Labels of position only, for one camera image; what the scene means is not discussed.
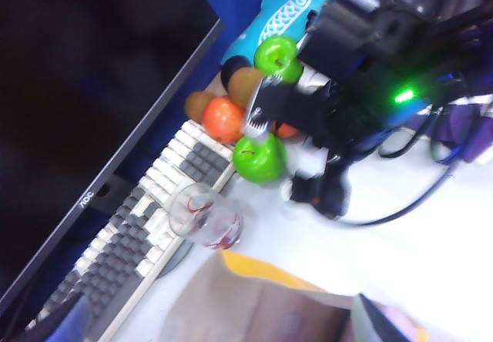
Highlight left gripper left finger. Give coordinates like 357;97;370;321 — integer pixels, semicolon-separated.
22;292;92;342

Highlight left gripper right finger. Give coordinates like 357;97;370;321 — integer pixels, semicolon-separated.
352;293;419;342

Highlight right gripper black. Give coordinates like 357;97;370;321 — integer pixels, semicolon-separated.
241;64;431;220

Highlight yellow paper bag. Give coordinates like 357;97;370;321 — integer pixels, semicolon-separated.
159;250;431;342

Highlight white purple tote bag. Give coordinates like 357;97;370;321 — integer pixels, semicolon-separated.
431;93;493;164

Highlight orange plastic fruit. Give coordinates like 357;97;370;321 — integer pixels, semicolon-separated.
273;121;300;139
203;96;247;144

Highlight green plastic apple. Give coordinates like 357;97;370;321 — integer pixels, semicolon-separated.
253;35;304;83
232;132;288;184

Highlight brown kiwi fruit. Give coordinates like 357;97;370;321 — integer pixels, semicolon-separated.
226;67;267;109
184;91;216;122

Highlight dark brown round fruit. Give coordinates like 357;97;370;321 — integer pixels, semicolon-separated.
220;55;253;89

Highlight white grey keyboard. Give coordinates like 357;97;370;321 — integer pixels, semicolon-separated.
25;120;238;342

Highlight clear glass cup red print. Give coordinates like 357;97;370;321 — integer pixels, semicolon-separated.
168;183;246;250

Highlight cyan patterned pouch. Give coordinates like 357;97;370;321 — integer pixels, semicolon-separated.
223;0;351;65

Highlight black computer monitor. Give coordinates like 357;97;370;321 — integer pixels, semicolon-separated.
0;0;226;314

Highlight black cable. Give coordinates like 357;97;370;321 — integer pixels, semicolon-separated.
315;141;467;227

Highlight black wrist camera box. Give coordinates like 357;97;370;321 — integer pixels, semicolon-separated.
302;0;390;77

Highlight blue cable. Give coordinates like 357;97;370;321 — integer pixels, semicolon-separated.
433;126;478;166

